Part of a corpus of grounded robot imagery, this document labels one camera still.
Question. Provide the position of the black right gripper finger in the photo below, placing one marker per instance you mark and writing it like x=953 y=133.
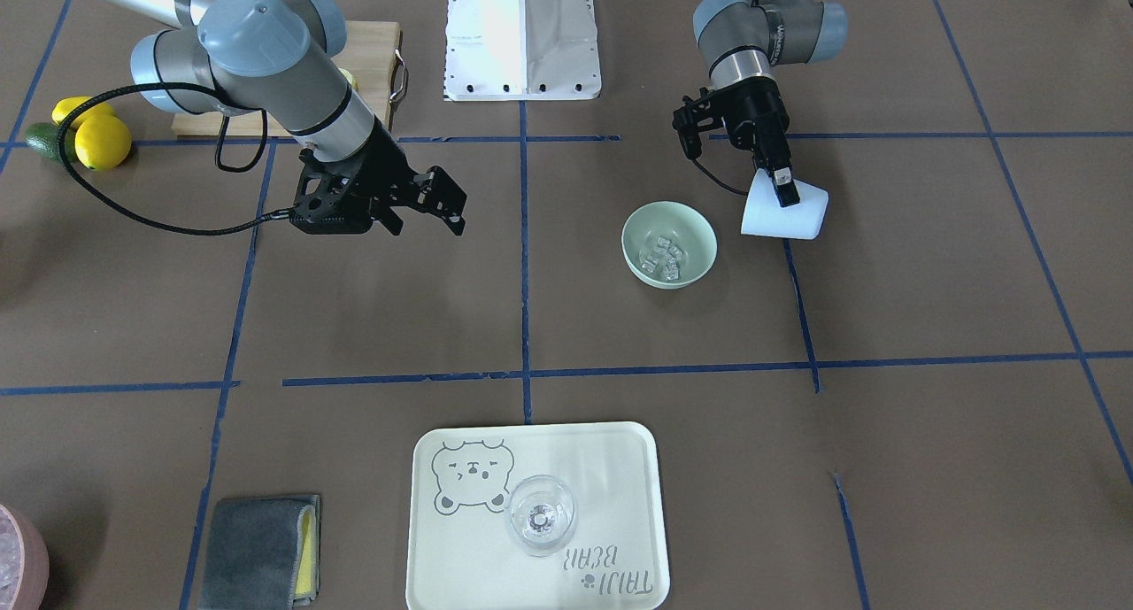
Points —
x=445 y=202
x=433 y=176

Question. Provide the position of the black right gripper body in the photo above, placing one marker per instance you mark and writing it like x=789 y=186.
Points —
x=382 y=161

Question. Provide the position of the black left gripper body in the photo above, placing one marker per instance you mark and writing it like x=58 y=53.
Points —
x=759 y=111

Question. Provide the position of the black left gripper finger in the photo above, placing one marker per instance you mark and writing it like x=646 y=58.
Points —
x=785 y=188

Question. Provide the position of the light blue cup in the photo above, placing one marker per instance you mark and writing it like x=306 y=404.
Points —
x=764 y=217

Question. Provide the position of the mint green bowl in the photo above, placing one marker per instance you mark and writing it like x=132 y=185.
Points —
x=687 y=225

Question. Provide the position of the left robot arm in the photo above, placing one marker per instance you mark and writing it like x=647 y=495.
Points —
x=742 y=42

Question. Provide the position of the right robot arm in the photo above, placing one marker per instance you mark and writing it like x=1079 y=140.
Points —
x=277 y=57

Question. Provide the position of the ice cubes in bowl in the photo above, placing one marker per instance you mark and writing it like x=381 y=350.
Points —
x=661 y=258

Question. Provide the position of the pink bowl of ice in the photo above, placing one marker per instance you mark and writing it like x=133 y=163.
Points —
x=26 y=563

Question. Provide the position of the lemon half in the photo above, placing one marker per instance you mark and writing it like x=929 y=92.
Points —
x=348 y=76

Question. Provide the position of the wooden cutting board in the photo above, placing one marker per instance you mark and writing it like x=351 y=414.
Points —
x=371 y=55

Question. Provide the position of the clear wine glass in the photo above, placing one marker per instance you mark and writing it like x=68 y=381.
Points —
x=542 y=515

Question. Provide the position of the cream bear tray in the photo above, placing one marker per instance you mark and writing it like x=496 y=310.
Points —
x=460 y=555

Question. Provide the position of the grey folded cloth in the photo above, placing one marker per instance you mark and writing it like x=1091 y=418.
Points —
x=263 y=553

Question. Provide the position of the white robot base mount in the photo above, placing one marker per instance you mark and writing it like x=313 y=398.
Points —
x=521 y=50

